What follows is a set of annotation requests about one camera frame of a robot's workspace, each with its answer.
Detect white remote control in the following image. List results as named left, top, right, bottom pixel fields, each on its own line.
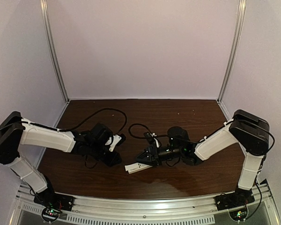
left=125, top=163, right=152, bottom=174

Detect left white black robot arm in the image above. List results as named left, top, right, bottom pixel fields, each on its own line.
left=0, top=111, right=126, bottom=207

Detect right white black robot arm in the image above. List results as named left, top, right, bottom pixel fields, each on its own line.
left=136, top=109, right=274, bottom=205

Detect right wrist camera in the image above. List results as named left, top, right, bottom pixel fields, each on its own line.
left=144, top=132, right=161, bottom=148

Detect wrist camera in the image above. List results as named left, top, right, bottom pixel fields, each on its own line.
left=105, top=134, right=126, bottom=152
left=144, top=132, right=161, bottom=148

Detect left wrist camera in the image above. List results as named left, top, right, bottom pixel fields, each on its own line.
left=105, top=134, right=126, bottom=152

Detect right black camera cable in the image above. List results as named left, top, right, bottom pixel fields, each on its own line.
left=128, top=123, right=171, bottom=141

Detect black camera cable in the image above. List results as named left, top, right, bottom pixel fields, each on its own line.
left=128, top=123, right=171, bottom=141
left=0, top=108, right=128, bottom=150

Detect left black camera cable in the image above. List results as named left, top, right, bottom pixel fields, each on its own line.
left=0, top=108, right=128, bottom=150

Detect front aluminium rail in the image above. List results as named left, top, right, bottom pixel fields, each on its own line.
left=7, top=184, right=281, bottom=225

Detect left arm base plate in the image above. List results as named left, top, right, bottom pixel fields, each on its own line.
left=33, top=193, right=74, bottom=211

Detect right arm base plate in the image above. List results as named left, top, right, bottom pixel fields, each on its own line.
left=214, top=191, right=255, bottom=211

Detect left aluminium frame post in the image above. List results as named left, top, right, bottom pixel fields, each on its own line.
left=40, top=0, right=70, bottom=103

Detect aluminium frame post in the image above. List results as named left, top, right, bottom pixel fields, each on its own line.
left=217, top=0, right=246, bottom=104
left=40, top=0, right=70, bottom=103

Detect right aluminium frame post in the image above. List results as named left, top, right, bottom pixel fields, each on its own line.
left=217, top=0, right=246, bottom=104

